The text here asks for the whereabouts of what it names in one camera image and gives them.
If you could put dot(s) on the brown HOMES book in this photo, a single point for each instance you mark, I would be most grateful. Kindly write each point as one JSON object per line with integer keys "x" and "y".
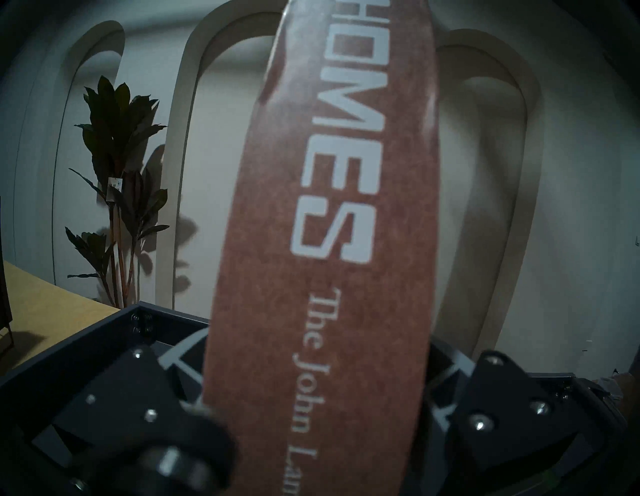
{"x": 330, "y": 250}

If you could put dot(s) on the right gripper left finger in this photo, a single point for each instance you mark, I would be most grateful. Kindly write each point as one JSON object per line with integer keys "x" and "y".
{"x": 130, "y": 415}

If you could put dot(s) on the tall green potted plant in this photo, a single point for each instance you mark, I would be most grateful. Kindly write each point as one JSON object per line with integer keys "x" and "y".
{"x": 117, "y": 150}

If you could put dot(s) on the light wooden table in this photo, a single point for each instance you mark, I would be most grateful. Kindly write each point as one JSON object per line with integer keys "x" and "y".
{"x": 45, "y": 310}

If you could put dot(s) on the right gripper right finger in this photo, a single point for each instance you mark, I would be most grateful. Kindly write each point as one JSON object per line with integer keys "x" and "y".
{"x": 500, "y": 425}

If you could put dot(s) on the black three-tier utility cart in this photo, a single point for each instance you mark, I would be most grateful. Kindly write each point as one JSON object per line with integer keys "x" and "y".
{"x": 75, "y": 345}

